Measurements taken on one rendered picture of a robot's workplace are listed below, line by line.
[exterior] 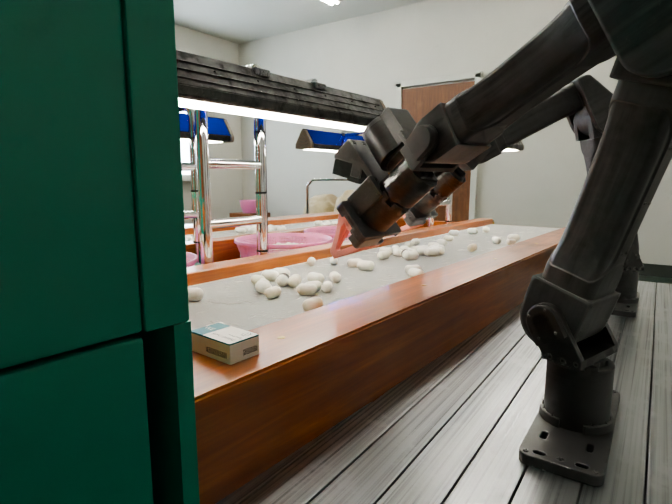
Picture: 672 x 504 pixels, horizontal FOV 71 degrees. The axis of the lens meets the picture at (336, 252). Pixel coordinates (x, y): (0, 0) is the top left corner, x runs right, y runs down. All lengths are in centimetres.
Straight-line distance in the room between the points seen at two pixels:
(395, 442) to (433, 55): 573
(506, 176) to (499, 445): 516
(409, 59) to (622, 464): 586
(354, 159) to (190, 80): 25
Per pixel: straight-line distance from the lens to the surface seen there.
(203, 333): 46
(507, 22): 587
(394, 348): 60
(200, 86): 73
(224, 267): 91
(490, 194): 566
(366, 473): 46
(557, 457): 50
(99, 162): 28
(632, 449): 57
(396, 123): 66
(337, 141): 187
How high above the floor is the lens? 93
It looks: 9 degrees down
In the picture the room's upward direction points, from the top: straight up
